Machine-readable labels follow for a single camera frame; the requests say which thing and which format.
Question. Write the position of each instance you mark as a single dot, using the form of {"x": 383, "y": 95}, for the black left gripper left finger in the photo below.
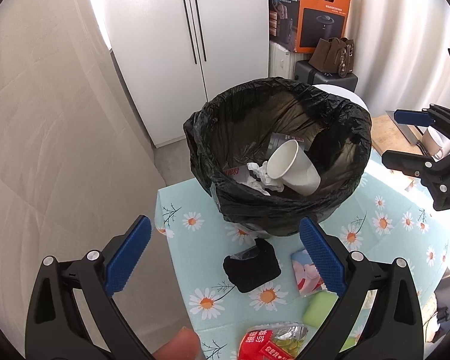
{"x": 72, "y": 314}

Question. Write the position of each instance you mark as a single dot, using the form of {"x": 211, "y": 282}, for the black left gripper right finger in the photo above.
{"x": 394, "y": 327}

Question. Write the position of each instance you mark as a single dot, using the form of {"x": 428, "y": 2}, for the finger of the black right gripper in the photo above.
{"x": 419, "y": 166}
{"x": 416, "y": 117}

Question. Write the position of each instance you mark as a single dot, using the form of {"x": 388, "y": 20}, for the green sponge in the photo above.
{"x": 318, "y": 309}

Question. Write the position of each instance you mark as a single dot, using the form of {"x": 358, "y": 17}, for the pink blue snack wrapper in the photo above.
{"x": 307, "y": 273}

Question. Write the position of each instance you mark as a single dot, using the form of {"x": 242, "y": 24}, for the red snack wrapper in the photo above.
{"x": 276, "y": 341}

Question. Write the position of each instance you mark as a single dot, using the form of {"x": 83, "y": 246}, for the kitchen cleaver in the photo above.
{"x": 410, "y": 132}

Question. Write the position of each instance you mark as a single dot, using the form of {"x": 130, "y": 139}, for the clear plastic trash bin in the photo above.
{"x": 246, "y": 208}

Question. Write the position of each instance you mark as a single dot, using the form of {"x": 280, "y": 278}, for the black trash bag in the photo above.
{"x": 273, "y": 151}

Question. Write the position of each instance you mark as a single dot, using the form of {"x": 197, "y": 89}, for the white mug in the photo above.
{"x": 435, "y": 143}

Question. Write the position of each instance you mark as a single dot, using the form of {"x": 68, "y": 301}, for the wooden cutting board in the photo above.
{"x": 385, "y": 135}

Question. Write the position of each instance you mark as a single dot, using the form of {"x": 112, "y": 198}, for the white curtain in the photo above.
{"x": 401, "y": 53}

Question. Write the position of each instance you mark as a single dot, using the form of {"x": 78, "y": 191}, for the white chair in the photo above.
{"x": 345, "y": 95}

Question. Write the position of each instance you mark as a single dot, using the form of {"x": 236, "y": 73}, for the brown handbag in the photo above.
{"x": 334, "y": 55}

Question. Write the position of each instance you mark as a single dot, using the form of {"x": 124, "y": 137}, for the white paper cup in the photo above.
{"x": 290, "y": 165}

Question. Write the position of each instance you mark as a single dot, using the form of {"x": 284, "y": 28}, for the black cloth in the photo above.
{"x": 251, "y": 268}

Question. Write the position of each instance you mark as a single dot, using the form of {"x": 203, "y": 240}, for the black suitcase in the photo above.
{"x": 305, "y": 73}

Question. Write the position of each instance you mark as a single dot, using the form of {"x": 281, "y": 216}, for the daisy print tablecloth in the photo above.
{"x": 388, "y": 216}

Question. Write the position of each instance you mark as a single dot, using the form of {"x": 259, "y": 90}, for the crumpled white tissue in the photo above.
{"x": 259, "y": 180}

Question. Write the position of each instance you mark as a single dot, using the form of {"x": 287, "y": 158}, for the white radiator cabinet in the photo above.
{"x": 282, "y": 61}

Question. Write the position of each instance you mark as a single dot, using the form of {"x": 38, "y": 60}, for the orange Philips box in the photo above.
{"x": 299, "y": 25}

